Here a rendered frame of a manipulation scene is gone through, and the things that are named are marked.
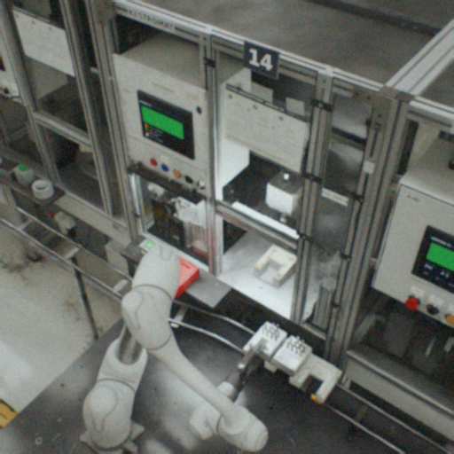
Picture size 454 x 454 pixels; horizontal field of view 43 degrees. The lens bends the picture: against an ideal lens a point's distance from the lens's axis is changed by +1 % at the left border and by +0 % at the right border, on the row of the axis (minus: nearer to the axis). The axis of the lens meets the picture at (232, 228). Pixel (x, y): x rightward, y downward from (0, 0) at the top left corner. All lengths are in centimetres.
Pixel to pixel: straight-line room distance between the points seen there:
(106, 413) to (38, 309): 167
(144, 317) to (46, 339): 194
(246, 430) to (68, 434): 77
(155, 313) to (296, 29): 97
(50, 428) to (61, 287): 149
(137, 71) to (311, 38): 63
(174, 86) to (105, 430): 123
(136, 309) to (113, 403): 57
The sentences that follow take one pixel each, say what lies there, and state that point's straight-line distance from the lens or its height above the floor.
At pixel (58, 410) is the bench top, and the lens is 252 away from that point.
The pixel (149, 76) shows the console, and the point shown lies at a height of 180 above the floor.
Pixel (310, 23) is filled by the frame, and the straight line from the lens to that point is 194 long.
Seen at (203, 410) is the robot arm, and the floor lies 94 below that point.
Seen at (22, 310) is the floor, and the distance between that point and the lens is 377.
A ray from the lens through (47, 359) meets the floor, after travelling 351.
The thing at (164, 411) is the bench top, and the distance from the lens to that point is 244.
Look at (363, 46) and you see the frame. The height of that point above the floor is 201.
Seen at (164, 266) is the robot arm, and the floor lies 148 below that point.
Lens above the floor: 282
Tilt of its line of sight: 45 degrees down
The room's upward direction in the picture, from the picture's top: straight up
